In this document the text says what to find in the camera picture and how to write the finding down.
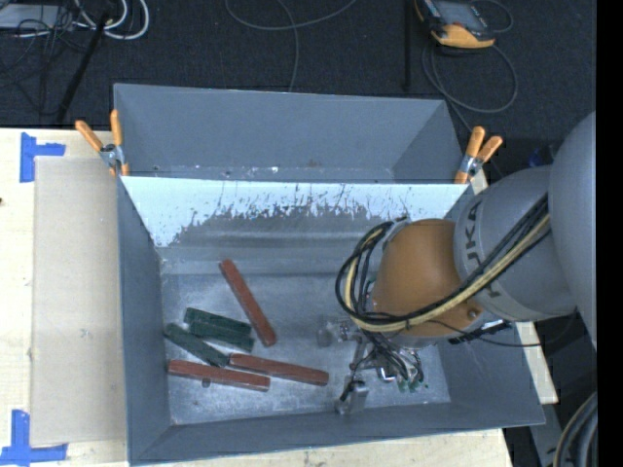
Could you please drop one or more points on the dark green flat block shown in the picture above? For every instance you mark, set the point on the dark green flat block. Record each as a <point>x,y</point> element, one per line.
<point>216,319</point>
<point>194,344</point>
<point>224,336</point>

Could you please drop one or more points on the grey metal bin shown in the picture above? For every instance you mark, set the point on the grey metal bin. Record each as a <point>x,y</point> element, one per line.
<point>292,129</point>

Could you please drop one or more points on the red-brown flat block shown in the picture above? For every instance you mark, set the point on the red-brown flat block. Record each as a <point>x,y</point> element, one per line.
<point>247,302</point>
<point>219,375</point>
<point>280,369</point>

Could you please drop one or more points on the pale cardboard board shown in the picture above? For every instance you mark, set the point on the pale cardboard board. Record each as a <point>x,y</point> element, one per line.
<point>73,285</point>

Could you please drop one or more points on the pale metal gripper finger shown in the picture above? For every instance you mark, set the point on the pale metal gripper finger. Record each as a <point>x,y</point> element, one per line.
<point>354,399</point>
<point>332,331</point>

